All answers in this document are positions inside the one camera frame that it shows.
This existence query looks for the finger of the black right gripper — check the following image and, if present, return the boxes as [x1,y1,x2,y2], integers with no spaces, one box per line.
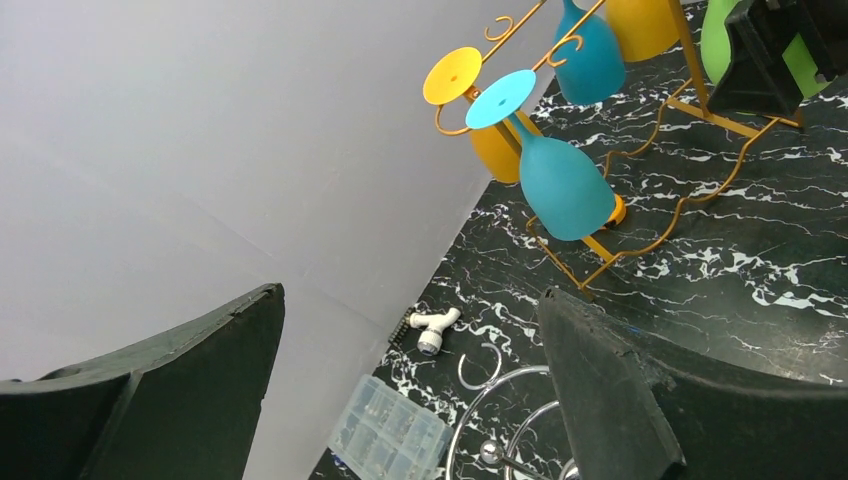
[708,0,803,116]

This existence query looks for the clear plastic organizer box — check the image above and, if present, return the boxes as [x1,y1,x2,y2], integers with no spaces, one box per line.
[328,375,453,480]

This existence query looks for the yellow plastic wine glass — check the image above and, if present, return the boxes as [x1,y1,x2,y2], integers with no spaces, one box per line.
[605,0,680,63]

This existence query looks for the small orange cup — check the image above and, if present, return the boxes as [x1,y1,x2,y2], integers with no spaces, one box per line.
[603,194,627,229]

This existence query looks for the gold wire glass rack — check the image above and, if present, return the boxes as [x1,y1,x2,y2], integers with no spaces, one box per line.
[433,1,803,293]

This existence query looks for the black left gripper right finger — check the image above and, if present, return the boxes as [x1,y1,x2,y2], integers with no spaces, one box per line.
[537,288,847,479]

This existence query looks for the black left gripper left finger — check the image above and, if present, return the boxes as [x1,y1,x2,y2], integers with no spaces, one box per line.
[1,283,285,479]

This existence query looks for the blue plastic goblet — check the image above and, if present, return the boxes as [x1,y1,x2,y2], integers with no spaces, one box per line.
[552,14,626,105]
[464,69,617,242]

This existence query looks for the orange plastic goblet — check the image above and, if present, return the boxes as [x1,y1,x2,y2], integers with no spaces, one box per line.
[422,47,541,184]

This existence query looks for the white pipe fitting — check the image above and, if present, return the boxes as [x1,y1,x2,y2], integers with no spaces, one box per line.
[406,307,461,356]

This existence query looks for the blue plastic goblet front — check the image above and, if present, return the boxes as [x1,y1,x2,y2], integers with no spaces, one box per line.
[464,69,617,242]

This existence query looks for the green plastic goblet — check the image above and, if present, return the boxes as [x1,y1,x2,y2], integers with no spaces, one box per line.
[701,1,831,115]

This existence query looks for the silver wire glass rack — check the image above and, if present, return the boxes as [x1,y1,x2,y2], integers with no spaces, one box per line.
[444,342,581,479]

